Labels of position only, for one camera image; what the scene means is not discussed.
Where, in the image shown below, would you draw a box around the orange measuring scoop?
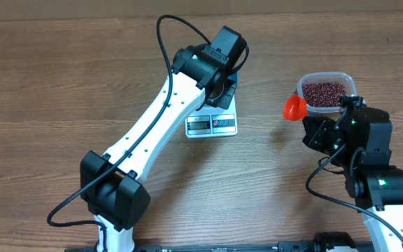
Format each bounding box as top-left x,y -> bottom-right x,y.
283,94 -> 309,121

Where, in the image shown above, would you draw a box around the red adzuki beans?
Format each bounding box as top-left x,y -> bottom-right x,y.
302,83 -> 346,107

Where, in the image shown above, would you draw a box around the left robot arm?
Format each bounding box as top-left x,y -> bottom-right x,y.
80,27 -> 249,251

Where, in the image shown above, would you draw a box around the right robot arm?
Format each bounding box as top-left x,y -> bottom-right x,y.
302,106 -> 403,251

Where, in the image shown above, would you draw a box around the white digital kitchen scale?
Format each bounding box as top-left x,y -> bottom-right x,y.
185,96 -> 238,139

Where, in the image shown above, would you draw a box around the clear plastic food container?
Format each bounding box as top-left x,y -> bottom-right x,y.
296,71 -> 358,114

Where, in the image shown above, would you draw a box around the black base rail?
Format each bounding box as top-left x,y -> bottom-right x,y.
64,231 -> 367,252

